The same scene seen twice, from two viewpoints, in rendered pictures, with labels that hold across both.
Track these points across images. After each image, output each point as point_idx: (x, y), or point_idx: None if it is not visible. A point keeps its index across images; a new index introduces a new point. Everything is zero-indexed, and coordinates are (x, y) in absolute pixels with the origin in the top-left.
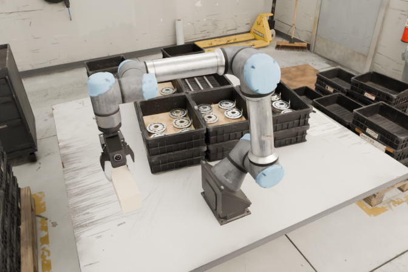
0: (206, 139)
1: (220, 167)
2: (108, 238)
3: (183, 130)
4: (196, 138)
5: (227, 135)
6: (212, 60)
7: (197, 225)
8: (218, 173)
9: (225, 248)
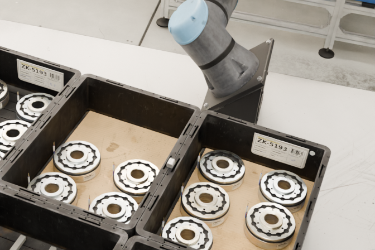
0: None
1: (248, 54)
2: None
3: (222, 175)
4: (221, 135)
5: (153, 121)
6: None
7: (292, 113)
8: (255, 57)
9: (278, 78)
